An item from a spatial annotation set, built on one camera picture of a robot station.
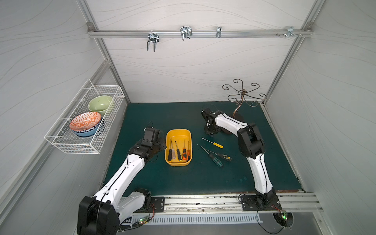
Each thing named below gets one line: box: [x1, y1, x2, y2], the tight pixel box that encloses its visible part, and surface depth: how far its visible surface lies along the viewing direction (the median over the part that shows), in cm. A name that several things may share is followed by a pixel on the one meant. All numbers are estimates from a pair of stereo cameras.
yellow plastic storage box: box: [164, 128, 193, 167], surface depth 96 cm
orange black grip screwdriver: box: [182, 139, 188, 161], surface depth 92 cm
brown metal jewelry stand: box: [221, 78, 268, 118], surface depth 84 cm
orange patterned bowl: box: [69, 111, 102, 132], surface depth 64 cm
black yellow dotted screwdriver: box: [204, 148, 233, 162], surface depth 90 cm
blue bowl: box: [72, 117, 103, 137], surface depth 59 cm
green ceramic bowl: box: [88, 94, 113, 117], surface depth 73 cm
